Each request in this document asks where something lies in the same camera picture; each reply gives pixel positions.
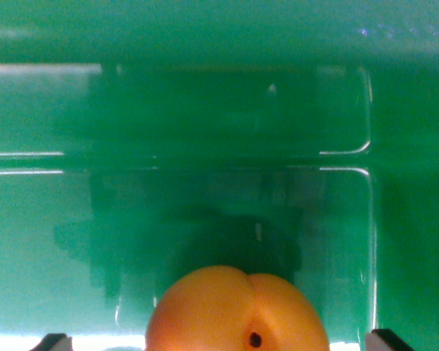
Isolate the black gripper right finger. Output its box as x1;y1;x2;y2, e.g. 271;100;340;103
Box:
364;328;415;351

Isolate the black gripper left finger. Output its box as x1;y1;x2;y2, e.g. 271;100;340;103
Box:
29;333;74;351

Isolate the yellow orange peach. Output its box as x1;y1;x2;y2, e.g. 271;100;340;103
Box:
145;265;331;351

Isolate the green plastic bin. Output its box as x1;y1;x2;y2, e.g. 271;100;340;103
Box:
0;0;439;351

